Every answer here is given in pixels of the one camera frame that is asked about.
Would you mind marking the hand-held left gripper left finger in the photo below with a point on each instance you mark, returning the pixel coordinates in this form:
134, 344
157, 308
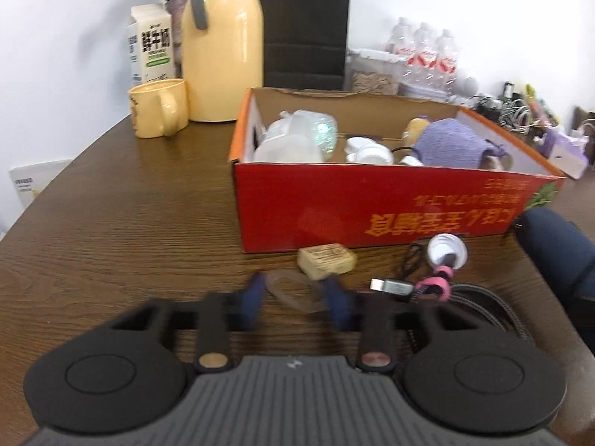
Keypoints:
253, 299

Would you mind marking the black paper bag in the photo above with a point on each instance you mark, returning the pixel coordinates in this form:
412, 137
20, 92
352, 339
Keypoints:
302, 23

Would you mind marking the yellow thermos jug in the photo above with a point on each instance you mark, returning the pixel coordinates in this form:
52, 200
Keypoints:
223, 46

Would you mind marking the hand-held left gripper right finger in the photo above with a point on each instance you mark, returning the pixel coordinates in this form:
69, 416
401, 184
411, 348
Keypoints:
337, 304

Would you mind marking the yellow mug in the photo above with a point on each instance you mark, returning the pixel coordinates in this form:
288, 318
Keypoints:
153, 107

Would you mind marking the navy zip pouch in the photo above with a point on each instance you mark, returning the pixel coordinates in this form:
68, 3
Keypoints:
558, 251

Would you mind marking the yellow white hamster plush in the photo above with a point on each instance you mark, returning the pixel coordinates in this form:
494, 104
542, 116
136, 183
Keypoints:
415, 129

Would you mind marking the white round charger puck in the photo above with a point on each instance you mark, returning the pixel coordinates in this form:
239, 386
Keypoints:
441, 246

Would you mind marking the purple glass vase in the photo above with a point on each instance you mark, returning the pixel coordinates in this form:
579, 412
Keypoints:
176, 23

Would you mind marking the brown chair back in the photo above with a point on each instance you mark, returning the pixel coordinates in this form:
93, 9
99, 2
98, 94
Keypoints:
587, 115

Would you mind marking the small clear lidded box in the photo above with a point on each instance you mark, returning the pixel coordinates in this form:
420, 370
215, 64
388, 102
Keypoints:
423, 92

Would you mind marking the red cardboard box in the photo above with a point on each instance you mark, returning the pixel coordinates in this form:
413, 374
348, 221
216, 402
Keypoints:
325, 204

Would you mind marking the clear plastic piece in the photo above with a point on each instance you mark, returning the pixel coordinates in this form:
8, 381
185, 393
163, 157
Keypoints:
286, 298

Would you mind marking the white board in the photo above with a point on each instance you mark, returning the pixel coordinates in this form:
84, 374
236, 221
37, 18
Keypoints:
35, 183

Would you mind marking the clear snack storage container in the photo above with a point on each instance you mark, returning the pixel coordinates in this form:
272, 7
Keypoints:
372, 81

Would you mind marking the tan wrapped cube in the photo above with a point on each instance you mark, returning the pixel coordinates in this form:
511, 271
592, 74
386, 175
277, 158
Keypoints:
327, 260

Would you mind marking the purple burlap pouch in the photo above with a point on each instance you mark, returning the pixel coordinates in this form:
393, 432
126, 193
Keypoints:
451, 146

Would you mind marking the white milk carton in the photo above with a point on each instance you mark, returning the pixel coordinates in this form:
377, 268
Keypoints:
153, 42

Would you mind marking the large ribbed white cap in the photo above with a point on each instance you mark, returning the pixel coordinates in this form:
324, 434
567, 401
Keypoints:
372, 154

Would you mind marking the colourful snack packet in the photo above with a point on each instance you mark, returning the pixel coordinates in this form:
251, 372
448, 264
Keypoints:
539, 107

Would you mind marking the purple tissue pack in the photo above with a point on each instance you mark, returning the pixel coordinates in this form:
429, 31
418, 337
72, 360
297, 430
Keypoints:
565, 153

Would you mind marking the white robot toy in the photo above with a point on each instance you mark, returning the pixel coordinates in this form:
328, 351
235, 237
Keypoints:
467, 86

